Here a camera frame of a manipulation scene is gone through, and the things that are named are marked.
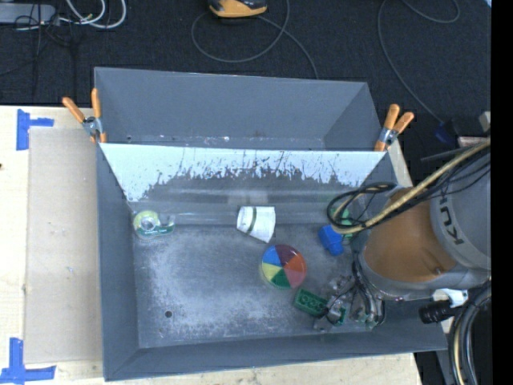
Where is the grey metal bin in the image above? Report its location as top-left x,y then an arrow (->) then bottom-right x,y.
93,67 -> 449,383

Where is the green plastic toy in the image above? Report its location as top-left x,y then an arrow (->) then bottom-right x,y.
336,206 -> 357,238

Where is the green toy brick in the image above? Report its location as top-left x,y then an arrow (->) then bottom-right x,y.
293,288 -> 329,317

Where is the black cylinder on white bracket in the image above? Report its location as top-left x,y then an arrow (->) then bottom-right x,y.
418,289 -> 470,325

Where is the multicolour segmented round disc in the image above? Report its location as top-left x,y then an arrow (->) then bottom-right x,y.
260,243 -> 309,290

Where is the white paper cup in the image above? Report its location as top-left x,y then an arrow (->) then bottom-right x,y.
236,205 -> 277,244

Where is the blue plastic piece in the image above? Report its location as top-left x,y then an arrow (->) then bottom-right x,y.
317,225 -> 345,257

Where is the pale wood flat board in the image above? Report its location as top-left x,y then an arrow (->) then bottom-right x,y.
22,126 -> 104,364

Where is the green tape dispenser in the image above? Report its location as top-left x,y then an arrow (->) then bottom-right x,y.
132,209 -> 176,240

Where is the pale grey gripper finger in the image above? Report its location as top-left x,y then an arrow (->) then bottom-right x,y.
325,274 -> 356,296
313,315 -> 337,332

